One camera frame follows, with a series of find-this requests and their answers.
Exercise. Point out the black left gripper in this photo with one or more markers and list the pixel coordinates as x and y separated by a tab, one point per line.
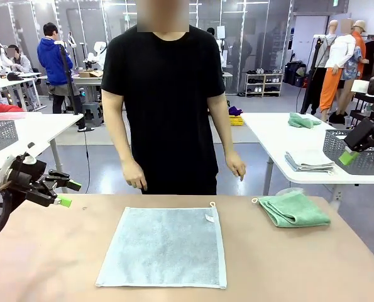
28	176

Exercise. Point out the dark grey perforated basket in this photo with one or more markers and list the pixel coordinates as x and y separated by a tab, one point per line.
332	148

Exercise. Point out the green towel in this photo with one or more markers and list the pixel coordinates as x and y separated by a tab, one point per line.
300	121
296	214

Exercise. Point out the pale blue towel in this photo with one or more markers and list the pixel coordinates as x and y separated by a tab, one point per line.
161	245

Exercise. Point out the person's left forearm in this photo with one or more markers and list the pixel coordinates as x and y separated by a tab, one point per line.
226	138

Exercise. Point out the person's right forearm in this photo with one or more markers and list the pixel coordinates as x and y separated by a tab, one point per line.
120	144

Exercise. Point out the light grey perforated basket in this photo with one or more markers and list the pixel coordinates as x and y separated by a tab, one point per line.
1	135

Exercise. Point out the person's right hand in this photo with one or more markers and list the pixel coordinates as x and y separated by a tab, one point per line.
135	174

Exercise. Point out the person's left hand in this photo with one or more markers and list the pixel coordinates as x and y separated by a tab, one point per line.
236	163

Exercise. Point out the black utility cart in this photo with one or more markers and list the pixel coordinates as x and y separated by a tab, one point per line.
362	97

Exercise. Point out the white table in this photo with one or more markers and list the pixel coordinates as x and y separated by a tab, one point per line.
274	138
45	126

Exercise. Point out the grey plastic stool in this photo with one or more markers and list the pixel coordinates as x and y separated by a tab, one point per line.
92	108

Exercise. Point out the mannequin in white shirt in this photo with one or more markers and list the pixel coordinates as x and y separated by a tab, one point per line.
340	50

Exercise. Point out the black storage bins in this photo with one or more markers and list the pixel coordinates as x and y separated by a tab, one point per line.
292	74

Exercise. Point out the mannequin with beige hat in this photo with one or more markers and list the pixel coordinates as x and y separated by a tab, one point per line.
359	39

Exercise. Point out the grey workbench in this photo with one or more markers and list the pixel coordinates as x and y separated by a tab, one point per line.
89	81

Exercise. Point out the long white desk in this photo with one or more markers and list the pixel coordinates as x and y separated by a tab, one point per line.
4	83

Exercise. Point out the open cardboard box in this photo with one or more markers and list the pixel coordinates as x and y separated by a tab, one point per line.
86	75

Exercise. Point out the black cap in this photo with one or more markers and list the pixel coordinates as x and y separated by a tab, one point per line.
13	76

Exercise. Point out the wooden shoe rack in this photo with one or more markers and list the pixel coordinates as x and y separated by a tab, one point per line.
263	82

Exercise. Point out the bare-headed white mannequin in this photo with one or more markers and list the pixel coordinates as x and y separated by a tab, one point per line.
331	28

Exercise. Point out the person in blue jacket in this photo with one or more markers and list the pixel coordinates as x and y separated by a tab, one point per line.
51	63

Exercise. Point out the seated person in grey hoodie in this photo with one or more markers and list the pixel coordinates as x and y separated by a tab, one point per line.
21	63

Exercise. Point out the yellow crate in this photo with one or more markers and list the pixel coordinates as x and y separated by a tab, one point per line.
236	121

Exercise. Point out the purple cloth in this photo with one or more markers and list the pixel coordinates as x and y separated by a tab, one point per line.
234	110

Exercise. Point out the person in black T-shirt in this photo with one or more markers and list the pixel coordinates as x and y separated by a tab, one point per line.
164	94

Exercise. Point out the white sign panel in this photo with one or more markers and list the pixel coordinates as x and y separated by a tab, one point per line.
220	31

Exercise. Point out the black tripod pole with camera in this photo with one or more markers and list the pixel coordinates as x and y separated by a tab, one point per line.
68	78

